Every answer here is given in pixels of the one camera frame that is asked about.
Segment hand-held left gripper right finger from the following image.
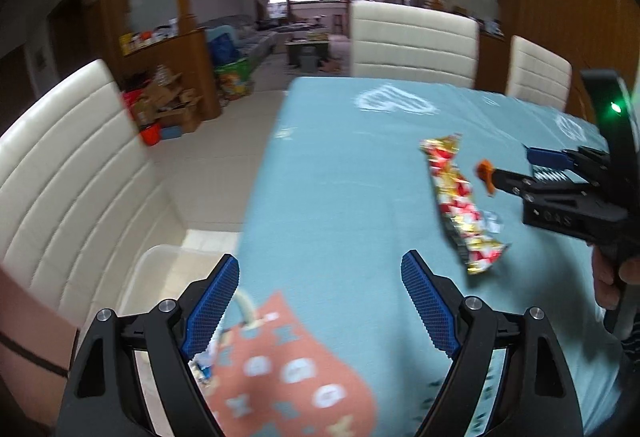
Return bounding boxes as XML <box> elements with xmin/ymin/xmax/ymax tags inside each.
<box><xmin>401</xmin><ymin>251</ymin><xmax>583</xmax><ymax>437</ymax></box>

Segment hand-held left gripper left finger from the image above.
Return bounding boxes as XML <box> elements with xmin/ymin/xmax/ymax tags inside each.
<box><xmin>57</xmin><ymin>253</ymin><xmax>240</xmax><ymax>437</ymax></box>

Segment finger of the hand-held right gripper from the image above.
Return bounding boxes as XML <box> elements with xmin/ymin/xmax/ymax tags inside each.
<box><xmin>490</xmin><ymin>170</ymin><xmax>586</xmax><ymax>200</ymax></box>
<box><xmin>522</xmin><ymin>144</ymin><xmax>608</xmax><ymax>173</ymax></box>

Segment small orange scrap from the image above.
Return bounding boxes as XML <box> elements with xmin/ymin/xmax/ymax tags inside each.
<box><xmin>475</xmin><ymin>160</ymin><xmax>497</xmax><ymax>195</ymax></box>

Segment red gold snack wrapper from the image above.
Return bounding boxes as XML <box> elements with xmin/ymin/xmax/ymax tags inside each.
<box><xmin>419</xmin><ymin>133</ymin><xmax>513</xmax><ymax>275</ymax></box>

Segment clear plastic bin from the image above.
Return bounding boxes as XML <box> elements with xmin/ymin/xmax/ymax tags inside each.
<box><xmin>117</xmin><ymin>244</ymin><xmax>241</xmax><ymax>418</ymax></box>

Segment person's right hand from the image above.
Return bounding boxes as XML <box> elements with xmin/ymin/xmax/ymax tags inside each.
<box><xmin>592</xmin><ymin>247</ymin><xmax>622</xmax><ymax>311</ymax></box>

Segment blue white crumpled wrapper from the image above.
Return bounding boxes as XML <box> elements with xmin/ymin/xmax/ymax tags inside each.
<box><xmin>192</xmin><ymin>353</ymin><xmax>221</xmax><ymax>385</ymax></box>

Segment cream quilted leather chair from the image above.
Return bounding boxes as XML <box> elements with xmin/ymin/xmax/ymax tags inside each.
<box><xmin>0</xmin><ymin>60</ymin><xmax>241</xmax><ymax>333</ymax></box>

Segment open cardboard box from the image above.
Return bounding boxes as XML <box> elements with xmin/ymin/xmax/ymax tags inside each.
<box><xmin>142</xmin><ymin>72</ymin><xmax>183</xmax><ymax>108</ymax></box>
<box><xmin>160</xmin><ymin>90</ymin><xmax>198</xmax><ymax>130</ymax></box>

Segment small cardboard box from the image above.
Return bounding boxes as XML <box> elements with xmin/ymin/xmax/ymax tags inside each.
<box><xmin>129</xmin><ymin>97</ymin><xmax>151</xmax><ymax>125</ymax></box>

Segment colourful printed bag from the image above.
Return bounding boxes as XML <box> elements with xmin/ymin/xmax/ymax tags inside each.
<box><xmin>215</xmin><ymin>60</ymin><xmax>253</xmax><ymax>99</ymax></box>

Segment dark coffee table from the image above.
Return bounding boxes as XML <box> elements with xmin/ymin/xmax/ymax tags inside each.
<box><xmin>285</xmin><ymin>34</ymin><xmax>331</xmax><ymax>70</ymax></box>

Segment wooden divider cabinet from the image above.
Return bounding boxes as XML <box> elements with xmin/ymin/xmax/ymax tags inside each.
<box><xmin>97</xmin><ymin>0</ymin><xmax>223</xmax><ymax>123</ymax></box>

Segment blue plastic bag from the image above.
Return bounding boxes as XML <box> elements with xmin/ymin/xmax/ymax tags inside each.
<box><xmin>207</xmin><ymin>28</ymin><xmax>241</xmax><ymax>67</ymax></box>

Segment grey patterned sofa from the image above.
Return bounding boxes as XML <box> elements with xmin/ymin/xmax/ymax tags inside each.
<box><xmin>200</xmin><ymin>14</ymin><xmax>281</xmax><ymax>63</ymax></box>

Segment bottles and jars on cabinet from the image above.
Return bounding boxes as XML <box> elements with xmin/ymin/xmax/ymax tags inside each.
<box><xmin>120</xmin><ymin>20</ymin><xmax>180</xmax><ymax>54</ymax></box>

